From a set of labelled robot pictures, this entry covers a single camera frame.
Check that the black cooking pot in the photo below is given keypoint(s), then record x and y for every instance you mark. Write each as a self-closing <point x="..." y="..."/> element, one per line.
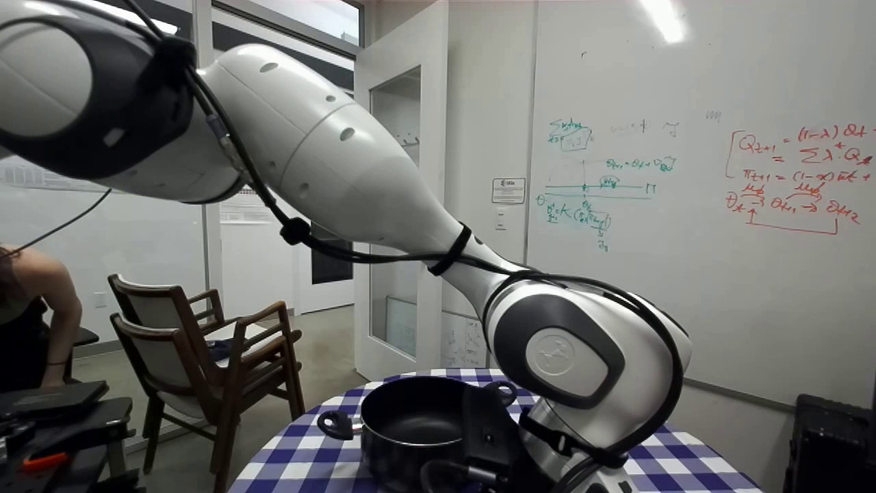
<point x="413" y="428"/>

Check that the brown wooden armchair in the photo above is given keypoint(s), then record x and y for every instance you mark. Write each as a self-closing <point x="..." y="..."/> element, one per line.
<point x="154" y="304"/>
<point x="210" y="372"/>

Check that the whiteboard with writing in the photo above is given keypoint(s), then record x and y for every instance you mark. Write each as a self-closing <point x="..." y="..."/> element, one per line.
<point x="730" y="274"/>

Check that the blue white checkered tablecloth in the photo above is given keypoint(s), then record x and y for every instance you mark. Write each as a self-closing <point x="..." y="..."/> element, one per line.
<point x="693" y="467"/>

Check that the seated person in white shirt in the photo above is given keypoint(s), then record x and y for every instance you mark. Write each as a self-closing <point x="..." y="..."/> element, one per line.
<point x="42" y="282"/>

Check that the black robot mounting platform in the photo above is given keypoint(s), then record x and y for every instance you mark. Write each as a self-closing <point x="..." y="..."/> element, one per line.
<point x="65" y="428"/>

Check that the black suitcase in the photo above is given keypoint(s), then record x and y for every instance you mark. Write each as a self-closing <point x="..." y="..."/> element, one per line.
<point x="830" y="446"/>

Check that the small paper wall sign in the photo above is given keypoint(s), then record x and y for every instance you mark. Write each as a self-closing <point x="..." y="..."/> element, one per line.
<point x="509" y="189"/>

